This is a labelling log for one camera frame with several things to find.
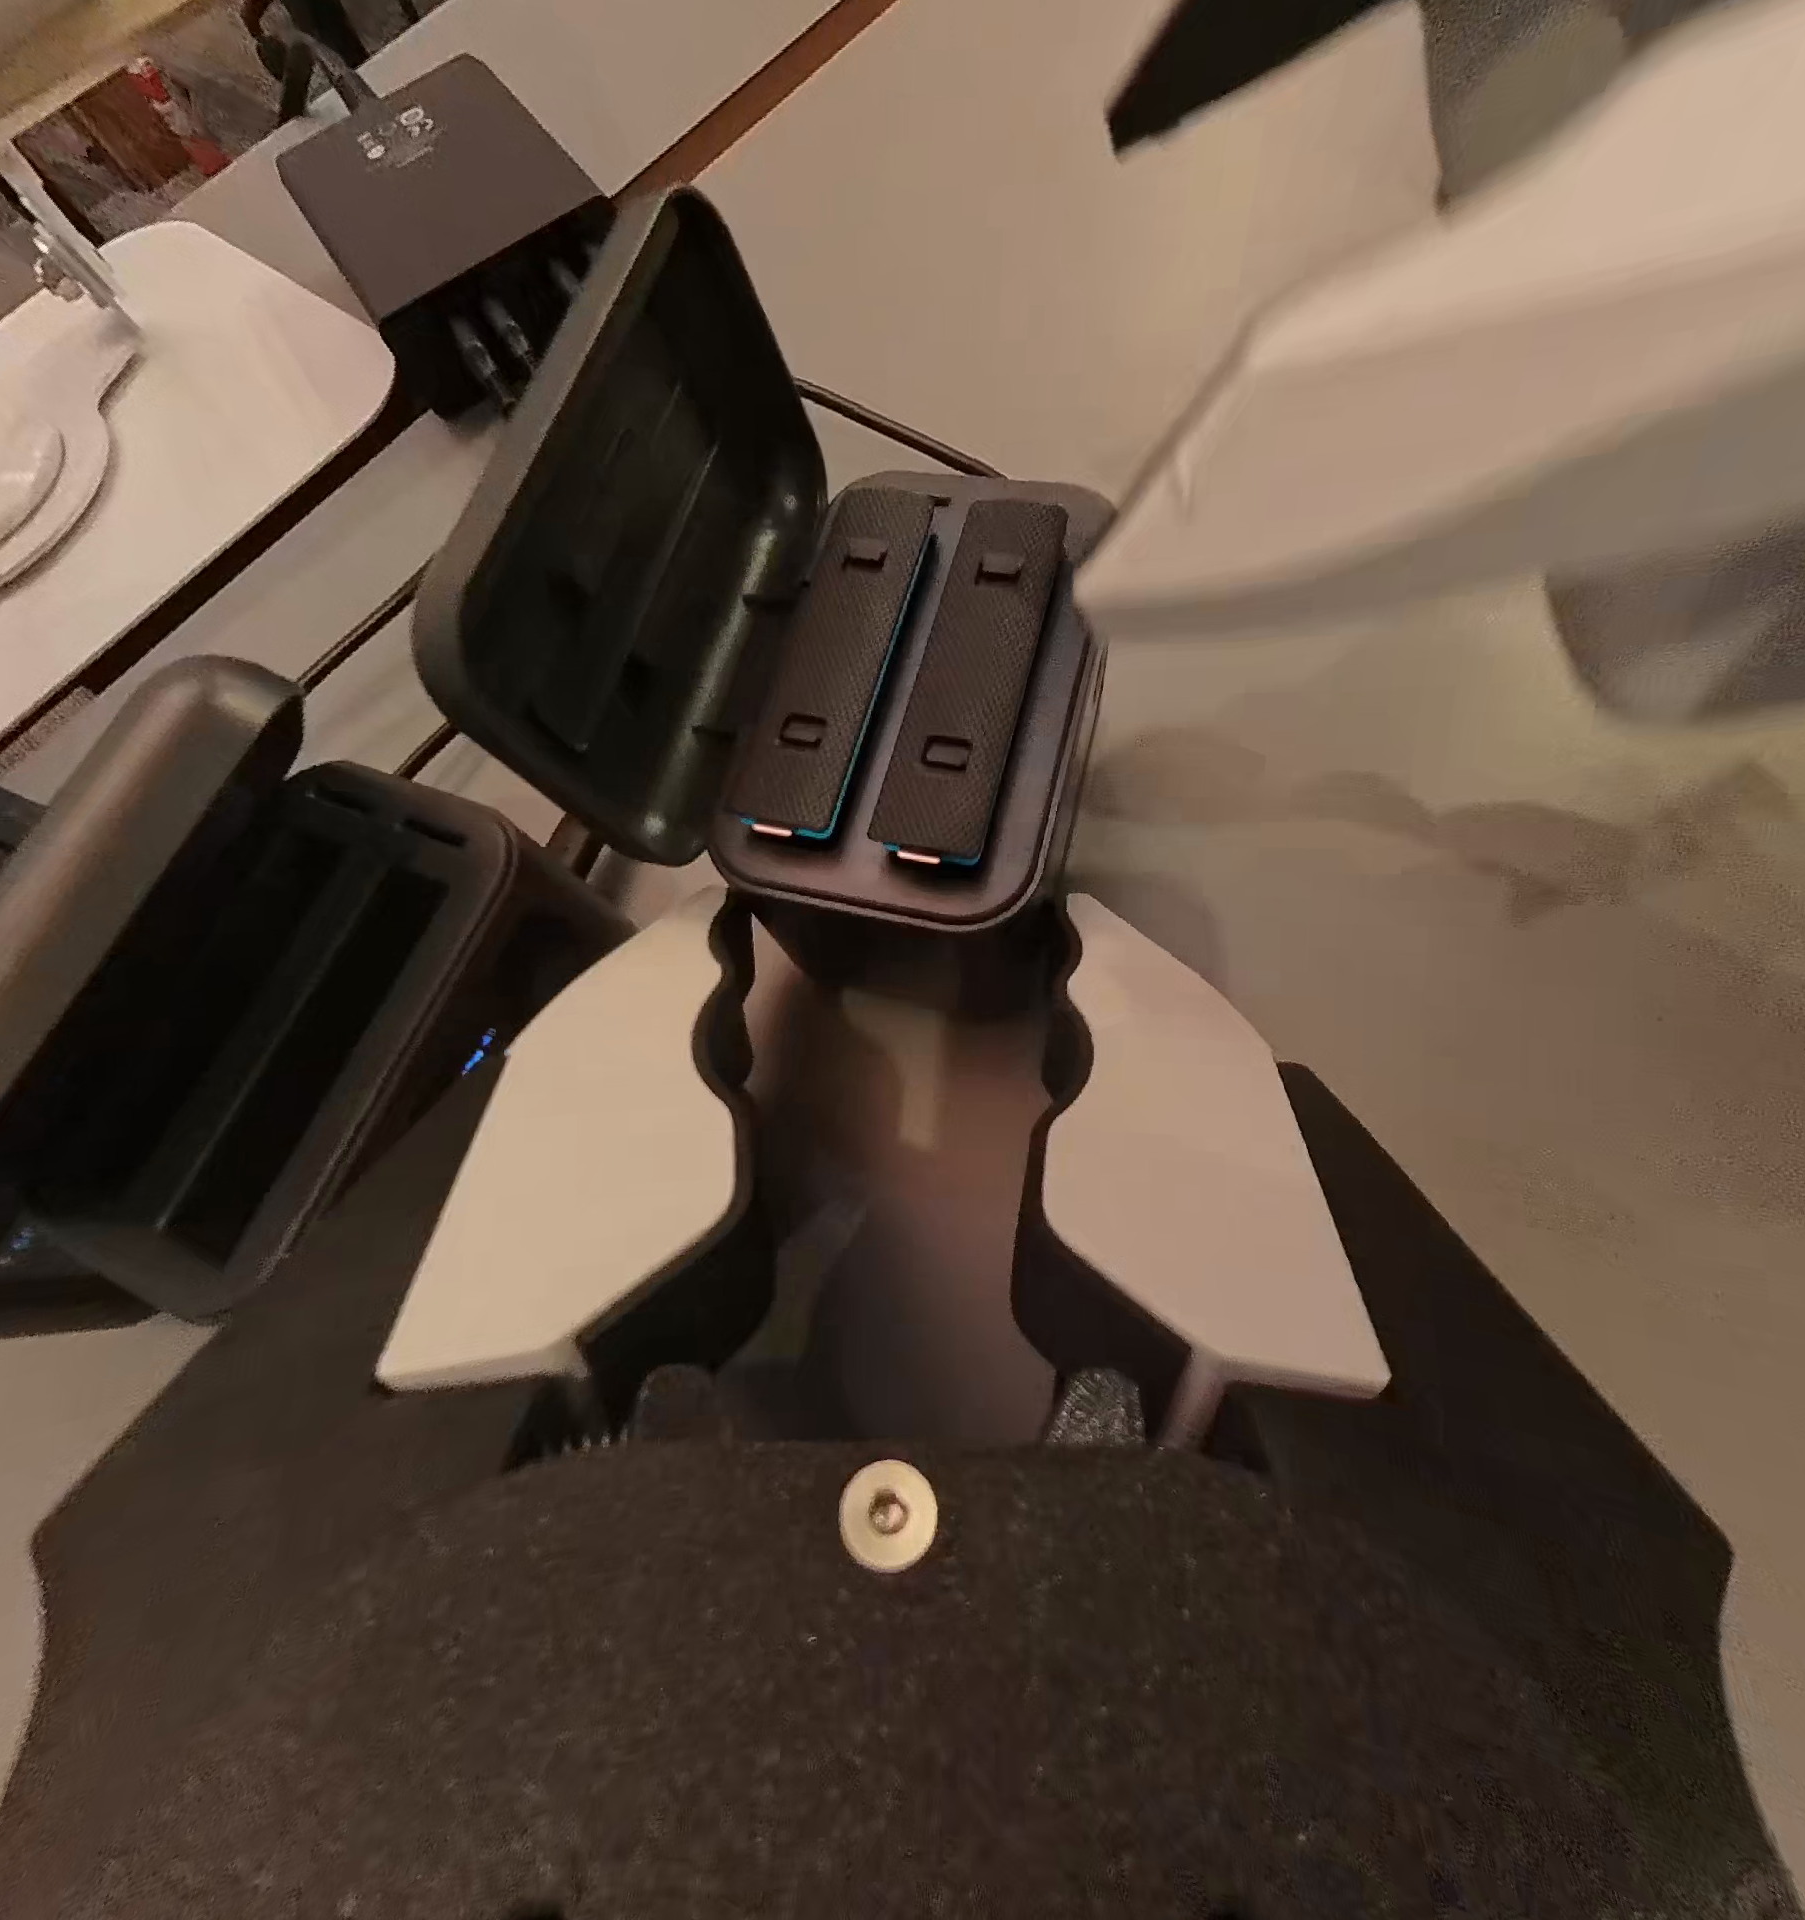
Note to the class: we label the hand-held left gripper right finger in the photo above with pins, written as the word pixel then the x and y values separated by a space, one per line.
pixel 1202 1185

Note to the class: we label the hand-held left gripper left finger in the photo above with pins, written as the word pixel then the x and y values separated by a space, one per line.
pixel 586 1185

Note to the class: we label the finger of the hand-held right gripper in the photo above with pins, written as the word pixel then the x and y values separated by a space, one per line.
pixel 1262 60
pixel 1517 390

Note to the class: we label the black power adapter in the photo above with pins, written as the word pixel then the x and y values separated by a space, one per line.
pixel 437 164

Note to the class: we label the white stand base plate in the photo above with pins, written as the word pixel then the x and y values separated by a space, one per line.
pixel 198 450

